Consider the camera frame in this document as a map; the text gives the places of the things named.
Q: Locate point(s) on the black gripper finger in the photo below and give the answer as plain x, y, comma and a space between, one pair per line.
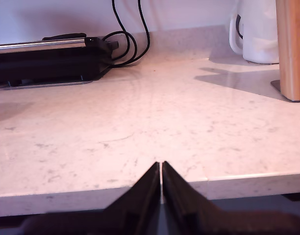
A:
142, 203
182, 205

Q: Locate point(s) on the wooden magnetic knife block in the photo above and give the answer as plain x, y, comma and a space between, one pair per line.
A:
293, 49

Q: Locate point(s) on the black contact grill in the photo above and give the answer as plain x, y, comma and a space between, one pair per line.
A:
42, 63

